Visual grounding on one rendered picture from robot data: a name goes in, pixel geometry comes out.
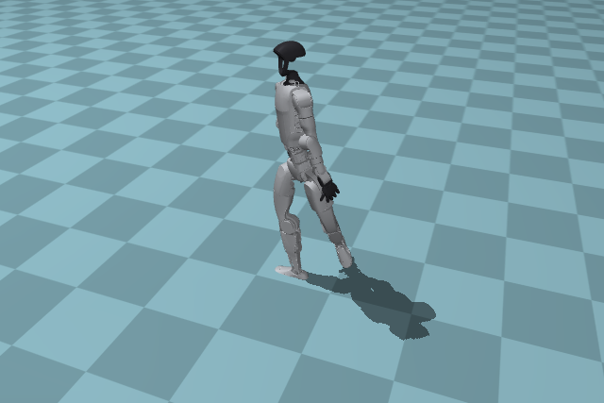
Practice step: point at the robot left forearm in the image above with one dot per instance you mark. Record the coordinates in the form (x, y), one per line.
(316, 160)

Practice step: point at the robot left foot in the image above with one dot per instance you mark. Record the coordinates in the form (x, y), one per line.
(344, 255)

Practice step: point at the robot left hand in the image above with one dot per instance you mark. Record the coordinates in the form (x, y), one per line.
(328, 190)

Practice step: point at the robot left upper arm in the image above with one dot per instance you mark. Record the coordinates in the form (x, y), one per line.
(303, 104)

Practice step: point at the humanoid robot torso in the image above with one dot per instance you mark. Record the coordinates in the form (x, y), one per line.
(290, 129)

